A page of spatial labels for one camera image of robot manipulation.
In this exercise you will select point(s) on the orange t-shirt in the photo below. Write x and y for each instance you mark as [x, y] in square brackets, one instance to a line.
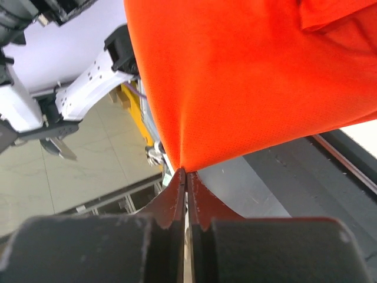
[227, 78]

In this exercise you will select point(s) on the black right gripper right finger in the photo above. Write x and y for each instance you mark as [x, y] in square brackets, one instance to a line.
[226, 247]

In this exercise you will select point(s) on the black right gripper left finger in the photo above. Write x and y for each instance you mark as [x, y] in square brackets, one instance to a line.
[144, 247]

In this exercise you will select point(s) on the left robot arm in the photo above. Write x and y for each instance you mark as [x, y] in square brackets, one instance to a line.
[114, 65]

